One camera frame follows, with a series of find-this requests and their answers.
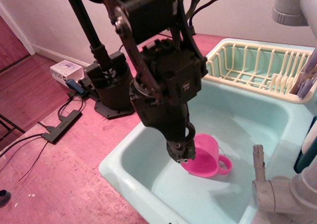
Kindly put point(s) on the purple utensils in rack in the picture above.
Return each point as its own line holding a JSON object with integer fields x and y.
{"x": 306, "y": 82}

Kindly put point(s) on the black ring object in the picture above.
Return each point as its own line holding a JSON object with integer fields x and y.
{"x": 5, "y": 197}

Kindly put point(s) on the cream dish drying rack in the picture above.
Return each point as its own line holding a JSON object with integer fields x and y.
{"x": 268, "y": 69}

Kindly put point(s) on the pink plastic cup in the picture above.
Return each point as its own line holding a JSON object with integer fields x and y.
{"x": 208, "y": 160}

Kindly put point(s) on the teal toy sink basin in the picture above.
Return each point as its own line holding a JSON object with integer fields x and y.
{"x": 140, "y": 169}

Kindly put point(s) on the white cardboard box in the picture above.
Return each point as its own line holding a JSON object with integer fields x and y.
{"x": 65, "y": 70}

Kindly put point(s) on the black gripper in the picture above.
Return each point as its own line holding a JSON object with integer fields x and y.
{"x": 178, "y": 74}

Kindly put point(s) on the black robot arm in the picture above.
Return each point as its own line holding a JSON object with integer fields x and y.
{"x": 150, "y": 24}

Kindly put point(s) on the black usb hub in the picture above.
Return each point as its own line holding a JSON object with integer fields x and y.
{"x": 55, "y": 133}

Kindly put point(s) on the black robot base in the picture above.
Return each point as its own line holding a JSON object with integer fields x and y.
{"x": 110, "y": 75}

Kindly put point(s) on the blue clamp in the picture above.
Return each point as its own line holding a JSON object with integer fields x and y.
{"x": 73, "y": 85}

